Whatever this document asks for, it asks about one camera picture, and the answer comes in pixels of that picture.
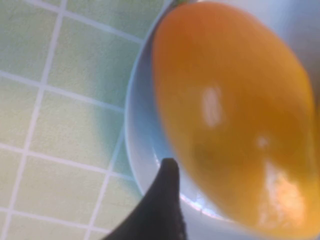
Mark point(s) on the light blue round plate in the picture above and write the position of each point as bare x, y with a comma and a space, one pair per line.
142, 120

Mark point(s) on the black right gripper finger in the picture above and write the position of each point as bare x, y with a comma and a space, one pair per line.
160, 212

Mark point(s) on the green checked tablecloth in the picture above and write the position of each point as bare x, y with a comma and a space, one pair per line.
50, 100

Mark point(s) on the yellow mango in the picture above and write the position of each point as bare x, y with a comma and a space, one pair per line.
225, 100

